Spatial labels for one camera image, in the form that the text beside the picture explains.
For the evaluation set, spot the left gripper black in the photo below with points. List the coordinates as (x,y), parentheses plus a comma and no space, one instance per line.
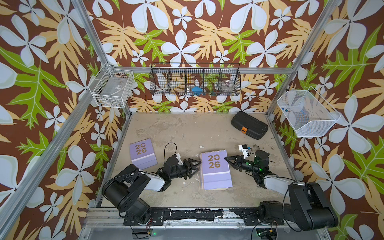
(189,174)

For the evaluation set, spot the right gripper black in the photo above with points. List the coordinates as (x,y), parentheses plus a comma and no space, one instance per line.
(238,162)

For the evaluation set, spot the pink calendar back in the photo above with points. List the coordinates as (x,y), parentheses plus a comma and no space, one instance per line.
(211,184)

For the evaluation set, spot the purple calendar back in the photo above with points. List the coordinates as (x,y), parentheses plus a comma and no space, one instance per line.
(214,166)

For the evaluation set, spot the purple calendar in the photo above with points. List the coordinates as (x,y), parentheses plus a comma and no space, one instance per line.
(214,166)
(142,154)

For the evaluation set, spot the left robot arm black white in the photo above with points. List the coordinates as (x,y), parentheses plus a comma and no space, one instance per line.
(124,190)

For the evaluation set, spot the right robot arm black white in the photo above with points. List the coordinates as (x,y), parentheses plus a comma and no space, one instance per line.
(304,204)

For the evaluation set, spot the black tool case orange latch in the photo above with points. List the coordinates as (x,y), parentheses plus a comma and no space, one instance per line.
(249,125)

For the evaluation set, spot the blue object in basket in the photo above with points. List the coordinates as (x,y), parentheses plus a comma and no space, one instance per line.
(197,91)

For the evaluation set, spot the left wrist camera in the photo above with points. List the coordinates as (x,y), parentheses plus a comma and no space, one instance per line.
(180,162)

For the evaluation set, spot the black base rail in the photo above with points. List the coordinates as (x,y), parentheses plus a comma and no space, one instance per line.
(165,216)

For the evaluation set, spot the black wire basket back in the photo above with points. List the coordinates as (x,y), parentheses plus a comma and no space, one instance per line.
(179,79)

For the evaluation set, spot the white wire basket right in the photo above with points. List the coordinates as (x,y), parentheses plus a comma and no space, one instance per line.
(308,112)

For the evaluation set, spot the white wire basket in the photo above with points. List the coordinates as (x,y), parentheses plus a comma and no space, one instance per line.
(308,112)
(111,87)

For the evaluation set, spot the white wire basket left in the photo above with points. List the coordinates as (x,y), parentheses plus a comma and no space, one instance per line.
(111,87)

